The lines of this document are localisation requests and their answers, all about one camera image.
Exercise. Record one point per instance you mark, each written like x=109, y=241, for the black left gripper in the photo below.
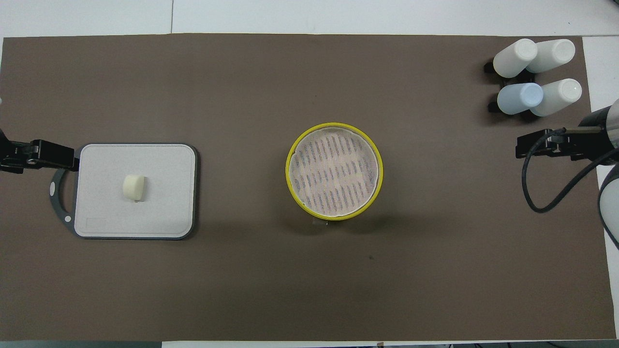
x=12, y=154

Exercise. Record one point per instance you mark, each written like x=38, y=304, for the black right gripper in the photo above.
x=587, y=142

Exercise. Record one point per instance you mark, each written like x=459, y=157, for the white steamed bun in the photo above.
x=133, y=187

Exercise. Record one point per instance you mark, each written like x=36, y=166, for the yellow steamer lid tier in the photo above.
x=333, y=169

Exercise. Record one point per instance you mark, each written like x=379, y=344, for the light blue plastic cup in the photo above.
x=520, y=97

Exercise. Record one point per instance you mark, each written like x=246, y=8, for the white plastic cup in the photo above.
x=515, y=57
x=558, y=95

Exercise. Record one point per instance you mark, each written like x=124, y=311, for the black cup rack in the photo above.
x=489, y=67

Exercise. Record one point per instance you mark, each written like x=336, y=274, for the white cup blue rim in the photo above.
x=553, y=54

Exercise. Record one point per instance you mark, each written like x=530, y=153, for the white cutting board grey rim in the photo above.
x=159, y=193

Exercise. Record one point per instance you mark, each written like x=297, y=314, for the small clear tape piece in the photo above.
x=320, y=223

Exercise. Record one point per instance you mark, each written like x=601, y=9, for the brown table mat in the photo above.
x=309, y=270

